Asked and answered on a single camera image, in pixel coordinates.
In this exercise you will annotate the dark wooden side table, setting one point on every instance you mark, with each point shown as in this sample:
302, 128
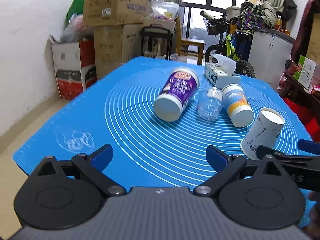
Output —
297, 90

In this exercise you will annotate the black metal rack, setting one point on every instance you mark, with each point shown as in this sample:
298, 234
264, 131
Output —
155, 33

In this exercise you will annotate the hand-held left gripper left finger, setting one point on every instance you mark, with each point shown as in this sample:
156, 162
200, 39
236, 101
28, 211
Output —
102, 155

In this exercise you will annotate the tall brown cardboard box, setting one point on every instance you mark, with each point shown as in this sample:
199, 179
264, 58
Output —
110, 50

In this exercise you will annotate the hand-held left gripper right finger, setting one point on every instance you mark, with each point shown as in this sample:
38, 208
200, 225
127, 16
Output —
216, 156

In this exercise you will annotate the person's right hand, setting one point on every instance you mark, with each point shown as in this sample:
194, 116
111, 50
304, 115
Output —
314, 206

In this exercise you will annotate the dark red coat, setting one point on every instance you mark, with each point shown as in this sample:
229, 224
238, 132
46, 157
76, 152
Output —
306, 30

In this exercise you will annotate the black window frame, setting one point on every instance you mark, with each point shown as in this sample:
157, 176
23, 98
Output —
209, 6

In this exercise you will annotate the white paper cup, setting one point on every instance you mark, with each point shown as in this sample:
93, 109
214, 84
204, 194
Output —
265, 132

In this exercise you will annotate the green bicycle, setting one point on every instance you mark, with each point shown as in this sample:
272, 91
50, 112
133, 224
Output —
228, 47

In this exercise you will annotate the white cup with blue-yellow print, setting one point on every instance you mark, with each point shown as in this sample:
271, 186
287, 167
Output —
237, 105

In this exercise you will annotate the purple labelled cup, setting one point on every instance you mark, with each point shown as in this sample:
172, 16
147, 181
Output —
178, 90

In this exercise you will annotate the blue silicone mat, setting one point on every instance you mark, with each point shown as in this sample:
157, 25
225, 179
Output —
125, 100

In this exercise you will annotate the white chest freezer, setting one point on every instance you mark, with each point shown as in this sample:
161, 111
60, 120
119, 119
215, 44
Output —
270, 52

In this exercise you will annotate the clear bag of packets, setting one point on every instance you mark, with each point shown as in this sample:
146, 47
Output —
163, 10

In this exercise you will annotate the floral patterned bag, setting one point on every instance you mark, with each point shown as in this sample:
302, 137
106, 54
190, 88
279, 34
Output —
251, 17

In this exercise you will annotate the wooden stool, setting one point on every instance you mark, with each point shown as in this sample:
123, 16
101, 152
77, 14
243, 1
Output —
192, 43

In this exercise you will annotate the translucent plastic bag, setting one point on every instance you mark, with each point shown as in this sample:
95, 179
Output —
77, 30

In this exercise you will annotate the red and white cardboard box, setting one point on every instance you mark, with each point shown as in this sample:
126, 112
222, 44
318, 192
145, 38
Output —
72, 72

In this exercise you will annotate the green and white box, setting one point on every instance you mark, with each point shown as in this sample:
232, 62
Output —
306, 71

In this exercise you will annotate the green bag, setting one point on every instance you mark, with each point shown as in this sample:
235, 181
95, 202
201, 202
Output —
75, 7

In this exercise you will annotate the white tissue box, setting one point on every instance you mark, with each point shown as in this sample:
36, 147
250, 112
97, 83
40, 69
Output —
221, 73

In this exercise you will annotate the large brown cardboard box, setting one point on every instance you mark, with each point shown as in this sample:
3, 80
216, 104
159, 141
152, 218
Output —
112, 8

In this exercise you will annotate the grey-green jacket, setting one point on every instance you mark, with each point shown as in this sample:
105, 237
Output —
270, 15

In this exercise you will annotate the orange drink bottle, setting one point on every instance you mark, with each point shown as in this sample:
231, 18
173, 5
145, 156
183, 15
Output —
278, 22

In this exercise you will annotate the red plastic bag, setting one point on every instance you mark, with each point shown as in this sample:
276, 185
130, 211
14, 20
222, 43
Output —
300, 112

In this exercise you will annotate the clear plastic cup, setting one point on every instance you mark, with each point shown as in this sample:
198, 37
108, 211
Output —
209, 106

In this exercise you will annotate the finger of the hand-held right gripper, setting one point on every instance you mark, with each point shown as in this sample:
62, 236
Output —
309, 145
268, 151

